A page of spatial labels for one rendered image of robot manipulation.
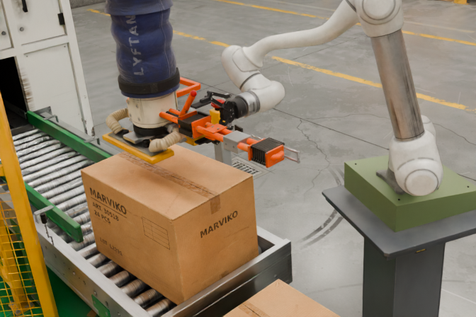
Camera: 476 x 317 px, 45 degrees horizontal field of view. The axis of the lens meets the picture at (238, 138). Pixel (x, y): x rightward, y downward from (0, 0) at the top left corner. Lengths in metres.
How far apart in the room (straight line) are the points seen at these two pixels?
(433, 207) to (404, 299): 0.45
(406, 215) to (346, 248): 1.24
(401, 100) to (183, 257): 0.92
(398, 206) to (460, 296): 1.09
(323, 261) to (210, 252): 1.25
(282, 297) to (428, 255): 0.62
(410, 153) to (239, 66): 0.70
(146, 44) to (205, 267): 0.84
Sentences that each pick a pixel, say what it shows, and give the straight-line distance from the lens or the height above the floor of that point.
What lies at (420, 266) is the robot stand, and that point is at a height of 0.52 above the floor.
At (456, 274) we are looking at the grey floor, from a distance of 3.31.
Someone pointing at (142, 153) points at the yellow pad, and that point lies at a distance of 2.09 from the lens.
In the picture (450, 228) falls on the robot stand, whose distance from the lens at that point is 2.29.
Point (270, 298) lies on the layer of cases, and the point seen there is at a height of 0.54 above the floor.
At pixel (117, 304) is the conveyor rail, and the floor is 0.58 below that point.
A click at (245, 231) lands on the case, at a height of 0.72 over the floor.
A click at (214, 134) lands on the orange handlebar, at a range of 1.88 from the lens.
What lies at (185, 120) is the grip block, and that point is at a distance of 1.99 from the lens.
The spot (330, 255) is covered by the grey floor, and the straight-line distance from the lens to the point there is 3.36.
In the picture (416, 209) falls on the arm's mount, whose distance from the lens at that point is 2.23.
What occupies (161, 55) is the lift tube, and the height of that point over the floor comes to 1.44.
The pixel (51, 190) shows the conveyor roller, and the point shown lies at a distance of 3.21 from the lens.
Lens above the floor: 1.99
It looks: 25 degrees down
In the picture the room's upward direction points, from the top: 5 degrees counter-clockwise
